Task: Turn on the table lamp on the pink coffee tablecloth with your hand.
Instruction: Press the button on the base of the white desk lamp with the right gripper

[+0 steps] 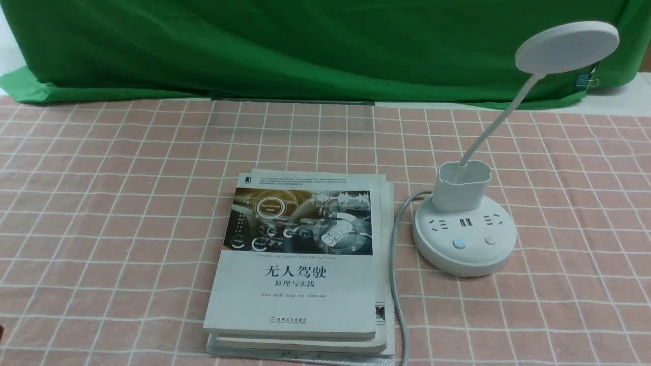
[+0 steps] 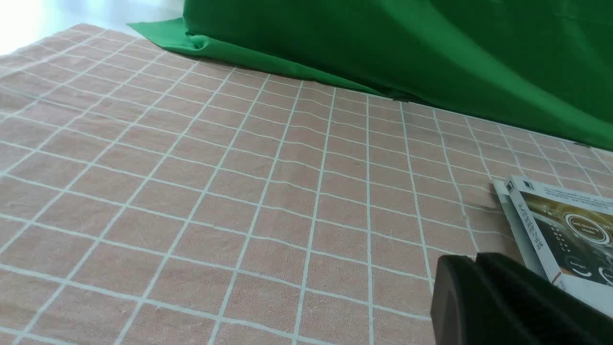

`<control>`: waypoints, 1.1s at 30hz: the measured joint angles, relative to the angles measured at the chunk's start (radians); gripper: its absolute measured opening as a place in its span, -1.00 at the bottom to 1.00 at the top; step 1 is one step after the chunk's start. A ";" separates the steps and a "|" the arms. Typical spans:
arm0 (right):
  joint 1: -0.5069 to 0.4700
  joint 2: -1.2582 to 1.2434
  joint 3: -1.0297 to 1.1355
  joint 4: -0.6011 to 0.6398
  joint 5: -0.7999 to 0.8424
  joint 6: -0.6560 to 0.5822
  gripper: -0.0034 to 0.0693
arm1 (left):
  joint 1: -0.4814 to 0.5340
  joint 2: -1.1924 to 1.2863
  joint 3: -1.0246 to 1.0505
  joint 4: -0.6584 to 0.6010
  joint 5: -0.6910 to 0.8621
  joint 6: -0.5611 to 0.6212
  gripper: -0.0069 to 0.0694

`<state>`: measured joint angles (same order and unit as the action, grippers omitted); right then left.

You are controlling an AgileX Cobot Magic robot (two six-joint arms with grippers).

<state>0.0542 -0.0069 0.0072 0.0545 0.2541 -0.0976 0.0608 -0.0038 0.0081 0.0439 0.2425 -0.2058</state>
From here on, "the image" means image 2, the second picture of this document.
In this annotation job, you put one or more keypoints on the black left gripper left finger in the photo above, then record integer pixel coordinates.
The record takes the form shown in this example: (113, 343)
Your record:
(467, 309)

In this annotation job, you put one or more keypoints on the green backdrop cloth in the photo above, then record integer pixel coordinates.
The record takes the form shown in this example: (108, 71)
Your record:
(544, 65)

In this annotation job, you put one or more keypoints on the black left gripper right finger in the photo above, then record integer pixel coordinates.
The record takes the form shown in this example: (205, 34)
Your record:
(551, 315)

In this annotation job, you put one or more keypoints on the white book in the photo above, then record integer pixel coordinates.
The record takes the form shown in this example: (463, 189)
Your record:
(526, 250)
(571, 232)

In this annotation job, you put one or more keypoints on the pink checkered tablecloth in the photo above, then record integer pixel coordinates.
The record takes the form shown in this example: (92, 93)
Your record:
(151, 198)

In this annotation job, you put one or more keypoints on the white lower book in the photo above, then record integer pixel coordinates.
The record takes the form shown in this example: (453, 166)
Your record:
(526, 250)

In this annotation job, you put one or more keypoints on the white top book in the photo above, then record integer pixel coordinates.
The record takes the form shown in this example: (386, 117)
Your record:
(571, 232)

